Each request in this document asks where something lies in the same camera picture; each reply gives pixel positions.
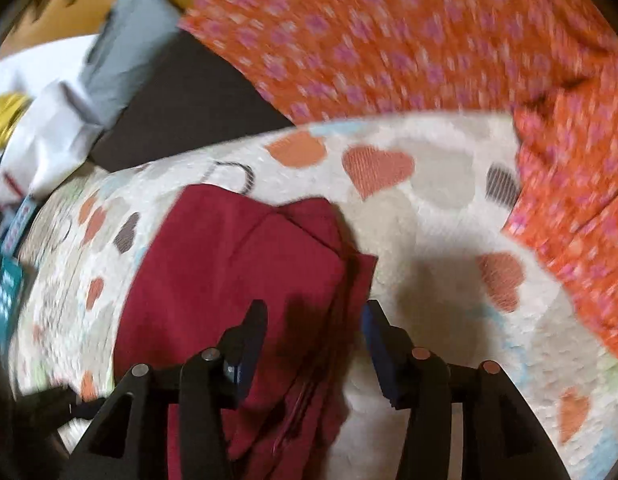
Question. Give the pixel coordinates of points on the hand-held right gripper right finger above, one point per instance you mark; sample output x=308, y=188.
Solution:
x=381, y=356

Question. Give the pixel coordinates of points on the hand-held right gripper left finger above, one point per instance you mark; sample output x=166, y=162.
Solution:
x=246, y=356

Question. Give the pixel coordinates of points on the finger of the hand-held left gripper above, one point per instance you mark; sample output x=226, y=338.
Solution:
x=69, y=405

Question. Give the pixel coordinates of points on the dark red garment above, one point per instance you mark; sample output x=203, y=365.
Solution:
x=204, y=260

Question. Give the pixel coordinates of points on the teal patterned cloth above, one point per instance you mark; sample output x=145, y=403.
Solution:
x=6, y=295

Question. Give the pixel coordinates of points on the heart print quilt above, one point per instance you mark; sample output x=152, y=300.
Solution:
x=439, y=240

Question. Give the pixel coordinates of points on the blue printed strip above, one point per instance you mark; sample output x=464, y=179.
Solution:
x=23, y=225

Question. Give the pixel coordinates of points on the dark brown cushion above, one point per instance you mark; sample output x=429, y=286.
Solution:
x=189, y=100

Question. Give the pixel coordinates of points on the white paper bag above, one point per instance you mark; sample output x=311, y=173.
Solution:
x=54, y=125

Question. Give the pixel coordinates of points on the yellow shiny packet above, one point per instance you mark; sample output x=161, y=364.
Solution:
x=6, y=117

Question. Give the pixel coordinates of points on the orange floral cloth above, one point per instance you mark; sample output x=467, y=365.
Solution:
x=389, y=35

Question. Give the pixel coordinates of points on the grey pillow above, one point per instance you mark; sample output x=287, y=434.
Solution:
x=129, y=35

